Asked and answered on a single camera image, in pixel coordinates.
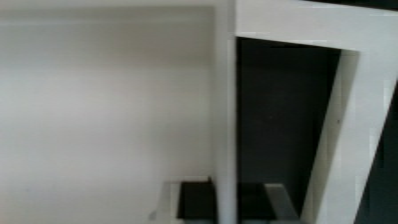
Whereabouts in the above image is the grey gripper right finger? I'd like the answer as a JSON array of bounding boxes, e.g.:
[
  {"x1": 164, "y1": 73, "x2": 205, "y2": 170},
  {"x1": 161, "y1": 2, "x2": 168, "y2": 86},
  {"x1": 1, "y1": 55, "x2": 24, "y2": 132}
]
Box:
[{"x1": 264, "y1": 183, "x2": 301, "y2": 224}]

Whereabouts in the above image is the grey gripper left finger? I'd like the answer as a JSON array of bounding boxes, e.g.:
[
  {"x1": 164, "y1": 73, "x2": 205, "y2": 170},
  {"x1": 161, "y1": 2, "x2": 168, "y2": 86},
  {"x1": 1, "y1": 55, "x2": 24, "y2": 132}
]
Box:
[{"x1": 147, "y1": 182, "x2": 182, "y2": 224}]

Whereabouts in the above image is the white drawer cabinet frame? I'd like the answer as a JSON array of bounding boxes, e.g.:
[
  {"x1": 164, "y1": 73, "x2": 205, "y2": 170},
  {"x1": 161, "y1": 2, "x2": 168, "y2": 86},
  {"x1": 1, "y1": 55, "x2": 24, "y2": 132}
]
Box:
[{"x1": 0, "y1": 0, "x2": 398, "y2": 224}]

